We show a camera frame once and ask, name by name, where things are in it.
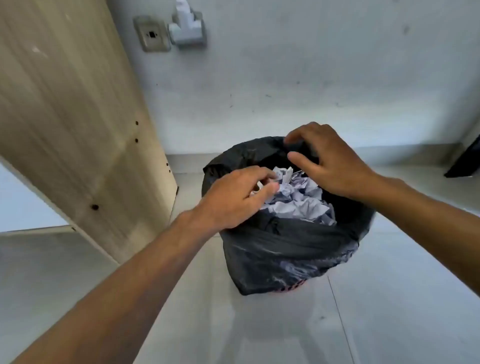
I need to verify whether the person's right hand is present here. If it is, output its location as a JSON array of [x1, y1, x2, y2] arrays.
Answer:
[[283, 121, 378, 204]]

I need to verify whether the white plug adapter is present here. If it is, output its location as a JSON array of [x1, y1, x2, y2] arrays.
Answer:
[[167, 0, 208, 49]]

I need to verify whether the black plastic trash bag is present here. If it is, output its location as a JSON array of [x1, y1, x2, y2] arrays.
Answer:
[[201, 135, 377, 297]]

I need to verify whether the pile of crumpled white paper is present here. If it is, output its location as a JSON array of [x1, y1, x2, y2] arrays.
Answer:
[[249, 166, 337, 227]]

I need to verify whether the person's left forearm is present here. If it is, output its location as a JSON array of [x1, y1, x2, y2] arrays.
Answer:
[[11, 208, 220, 364]]

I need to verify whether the person's left hand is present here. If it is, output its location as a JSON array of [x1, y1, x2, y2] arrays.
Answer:
[[193, 165, 281, 236]]

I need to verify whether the black flat panel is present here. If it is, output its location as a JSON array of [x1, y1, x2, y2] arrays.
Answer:
[[444, 134, 480, 179]]

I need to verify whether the red plastic mesh bin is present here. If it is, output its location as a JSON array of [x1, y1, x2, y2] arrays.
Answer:
[[275, 281, 308, 295]]

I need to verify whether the person's right forearm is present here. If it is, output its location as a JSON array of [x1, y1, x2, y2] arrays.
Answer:
[[356, 174, 480, 297]]

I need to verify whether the beige wall socket plate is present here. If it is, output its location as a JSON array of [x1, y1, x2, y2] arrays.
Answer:
[[133, 14, 173, 53]]

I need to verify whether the light wooden desk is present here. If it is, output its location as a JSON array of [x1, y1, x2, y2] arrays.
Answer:
[[0, 0, 180, 265]]

